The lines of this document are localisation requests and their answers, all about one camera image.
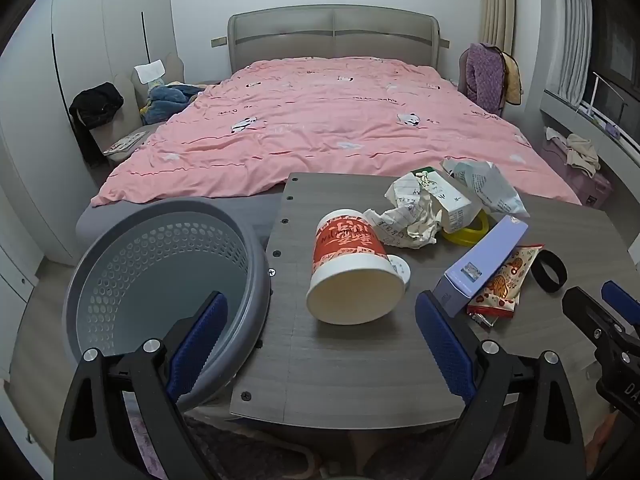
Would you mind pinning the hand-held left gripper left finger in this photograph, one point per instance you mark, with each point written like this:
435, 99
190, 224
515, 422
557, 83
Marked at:
197, 340

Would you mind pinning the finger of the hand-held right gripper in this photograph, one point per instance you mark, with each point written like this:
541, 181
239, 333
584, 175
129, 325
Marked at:
587, 312
622, 310

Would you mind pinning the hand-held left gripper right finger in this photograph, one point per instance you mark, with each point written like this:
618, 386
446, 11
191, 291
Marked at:
445, 345

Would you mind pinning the grey perforated plastic basket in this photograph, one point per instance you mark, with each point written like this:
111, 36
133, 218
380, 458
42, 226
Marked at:
150, 270

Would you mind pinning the long purple box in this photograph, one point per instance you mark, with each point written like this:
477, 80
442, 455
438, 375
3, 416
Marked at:
480, 260

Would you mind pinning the yellow rimmed clear lid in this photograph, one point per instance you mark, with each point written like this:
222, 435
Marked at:
472, 235

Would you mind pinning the lined paper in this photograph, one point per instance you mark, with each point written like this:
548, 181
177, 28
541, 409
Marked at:
405, 222

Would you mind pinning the red and white paper cup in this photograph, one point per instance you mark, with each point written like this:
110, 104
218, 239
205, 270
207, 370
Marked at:
350, 250

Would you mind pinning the black elastic band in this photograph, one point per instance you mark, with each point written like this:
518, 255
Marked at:
550, 282

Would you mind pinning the red and orange snack packet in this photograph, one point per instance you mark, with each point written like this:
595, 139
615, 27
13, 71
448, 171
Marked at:
505, 280

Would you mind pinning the small white round lid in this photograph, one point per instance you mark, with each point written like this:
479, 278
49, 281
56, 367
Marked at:
400, 267

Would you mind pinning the pink storage box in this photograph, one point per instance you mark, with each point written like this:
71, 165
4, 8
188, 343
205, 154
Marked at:
590, 187

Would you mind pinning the white and green milk carton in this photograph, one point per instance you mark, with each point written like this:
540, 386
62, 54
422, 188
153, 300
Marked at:
455, 205

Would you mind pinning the beige crumpled cloth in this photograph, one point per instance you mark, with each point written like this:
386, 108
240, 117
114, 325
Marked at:
582, 152

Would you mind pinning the white and blue wipes packet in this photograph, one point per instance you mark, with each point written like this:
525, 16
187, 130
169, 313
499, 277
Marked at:
490, 185

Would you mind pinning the grey window ledge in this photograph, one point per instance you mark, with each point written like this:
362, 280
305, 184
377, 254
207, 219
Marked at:
565, 110

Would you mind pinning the magazine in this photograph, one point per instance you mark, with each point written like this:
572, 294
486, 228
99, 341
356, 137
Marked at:
125, 142

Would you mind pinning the white thin stand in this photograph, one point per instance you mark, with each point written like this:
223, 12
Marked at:
597, 95

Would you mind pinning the beige chair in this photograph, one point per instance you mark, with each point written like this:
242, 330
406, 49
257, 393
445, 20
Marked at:
120, 125
172, 67

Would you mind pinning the blue clothes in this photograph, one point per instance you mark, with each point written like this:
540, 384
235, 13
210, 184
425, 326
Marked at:
165, 100

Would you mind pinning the tan towel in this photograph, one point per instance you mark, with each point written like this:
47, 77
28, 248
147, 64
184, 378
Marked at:
512, 80

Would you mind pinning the bed with pink duvet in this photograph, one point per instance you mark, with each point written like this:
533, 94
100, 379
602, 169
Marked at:
325, 125

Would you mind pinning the black bag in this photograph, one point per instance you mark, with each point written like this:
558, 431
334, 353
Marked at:
95, 102

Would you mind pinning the purple fuzzy garment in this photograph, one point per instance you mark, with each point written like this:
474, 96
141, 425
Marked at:
485, 75

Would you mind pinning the white cloth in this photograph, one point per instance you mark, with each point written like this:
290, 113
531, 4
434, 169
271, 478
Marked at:
150, 71

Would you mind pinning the white sheer curtain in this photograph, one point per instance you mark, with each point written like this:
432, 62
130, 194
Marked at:
572, 35

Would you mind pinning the white wardrobe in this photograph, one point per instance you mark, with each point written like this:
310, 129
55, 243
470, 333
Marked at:
100, 35

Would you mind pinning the beige curtain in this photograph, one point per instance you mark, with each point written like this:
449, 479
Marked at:
497, 5

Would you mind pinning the grey padded bed headboard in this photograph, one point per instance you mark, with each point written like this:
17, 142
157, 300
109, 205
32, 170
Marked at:
330, 30

